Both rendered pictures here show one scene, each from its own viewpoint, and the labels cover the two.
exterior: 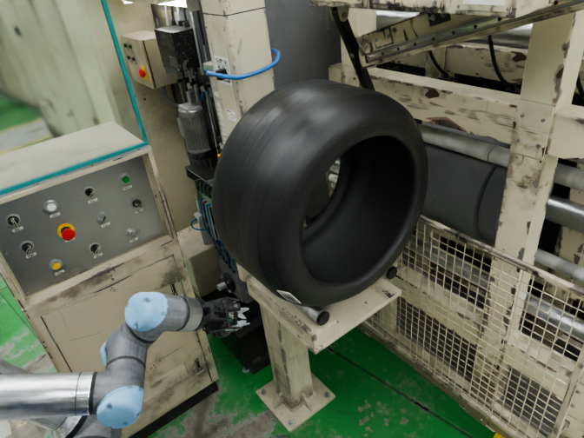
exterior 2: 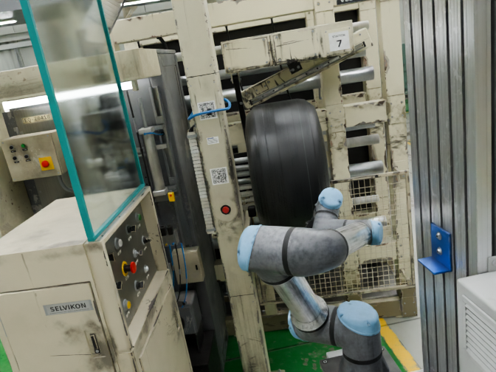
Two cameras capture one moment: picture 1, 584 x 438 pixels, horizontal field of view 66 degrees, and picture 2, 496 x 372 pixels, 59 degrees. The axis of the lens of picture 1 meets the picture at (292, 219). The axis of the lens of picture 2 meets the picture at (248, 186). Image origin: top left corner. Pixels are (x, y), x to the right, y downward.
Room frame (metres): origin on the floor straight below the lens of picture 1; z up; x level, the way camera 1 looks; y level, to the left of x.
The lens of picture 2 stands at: (0.04, 1.53, 1.70)
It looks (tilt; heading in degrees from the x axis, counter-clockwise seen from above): 16 degrees down; 309
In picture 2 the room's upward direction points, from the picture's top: 9 degrees counter-clockwise
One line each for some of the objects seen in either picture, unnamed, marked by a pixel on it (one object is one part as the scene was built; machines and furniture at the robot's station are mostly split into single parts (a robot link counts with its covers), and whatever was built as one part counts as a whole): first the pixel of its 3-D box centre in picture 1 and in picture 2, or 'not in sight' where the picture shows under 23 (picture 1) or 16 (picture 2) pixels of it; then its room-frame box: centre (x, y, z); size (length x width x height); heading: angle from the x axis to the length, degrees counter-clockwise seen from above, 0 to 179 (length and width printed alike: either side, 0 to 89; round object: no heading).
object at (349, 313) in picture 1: (322, 291); not in sight; (1.13, -0.07, 0.80); 0.37 x 0.36 x 0.02; 124
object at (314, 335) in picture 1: (288, 303); not in sight; (1.05, 0.04, 0.83); 0.36 x 0.09 x 0.06; 34
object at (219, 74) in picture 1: (242, 65); (209, 108); (1.33, 0.09, 1.51); 0.19 x 0.19 x 0.06; 34
